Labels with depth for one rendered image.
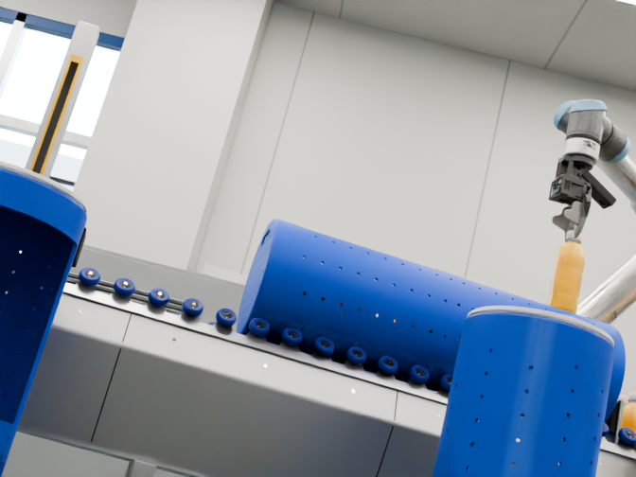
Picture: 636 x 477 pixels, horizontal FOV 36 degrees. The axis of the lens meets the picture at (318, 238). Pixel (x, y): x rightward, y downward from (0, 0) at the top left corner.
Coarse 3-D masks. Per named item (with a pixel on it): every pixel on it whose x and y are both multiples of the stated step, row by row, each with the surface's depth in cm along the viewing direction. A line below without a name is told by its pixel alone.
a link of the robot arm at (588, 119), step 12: (576, 108) 258; (588, 108) 256; (600, 108) 256; (576, 120) 256; (588, 120) 255; (600, 120) 256; (576, 132) 254; (588, 132) 254; (600, 132) 255; (600, 144) 256
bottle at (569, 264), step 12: (576, 240) 249; (564, 252) 246; (576, 252) 246; (564, 264) 245; (576, 264) 245; (552, 276) 247; (564, 276) 244; (576, 276) 244; (552, 288) 245; (564, 288) 243; (576, 288) 244; (552, 300) 243; (564, 300) 242; (576, 300) 243
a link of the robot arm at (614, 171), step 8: (568, 104) 276; (560, 112) 276; (568, 112) 274; (560, 120) 276; (568, 120) 274; (560, 128) 278; (600, 160) 286; (624, 160) 289; (632, 160) 296; (600, 168) 292; (608, 168) 289; (616, 168) 289; (624, 168) 291; (632, 168) 293; (608, 176) 295; (616, 176) 292; (624, 176) 293; (632, 176) 294; (616, 184) 297; (624, 184) 296; (632, 184) 296; (624, 192) 301; (632, 192) 300; (632, 200) 304; (632, 208) 311
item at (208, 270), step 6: (204, 264) 403; (204, 270) 403; (210, 270) 403; (216, 270) 404; (222, 270) 404; (216, 276) 403; (222, 276) 404; (228, 276) 404; (234, 276) 404; (240, 276) 405; (246, 276) 405; (240, 282) 404
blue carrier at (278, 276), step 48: (288, 240) 218; (336, 240) 225; (288, 288) 214; (336, 288) 216; (384, 288) 219; (432, 288) 224; (480, 288) 230; (336, 336) 218; (384, 336) 219; (432, 336) 220; (432, 384) 226
